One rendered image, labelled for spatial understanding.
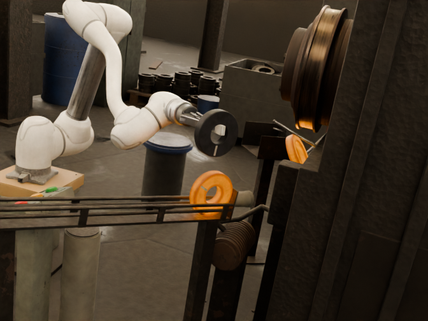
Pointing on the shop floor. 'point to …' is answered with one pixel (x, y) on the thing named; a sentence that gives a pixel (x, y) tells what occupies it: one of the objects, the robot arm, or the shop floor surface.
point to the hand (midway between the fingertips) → (216, 128)
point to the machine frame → (365, 183)
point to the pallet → (174, 86)
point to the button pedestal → (35, 265)
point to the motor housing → (229, 269)
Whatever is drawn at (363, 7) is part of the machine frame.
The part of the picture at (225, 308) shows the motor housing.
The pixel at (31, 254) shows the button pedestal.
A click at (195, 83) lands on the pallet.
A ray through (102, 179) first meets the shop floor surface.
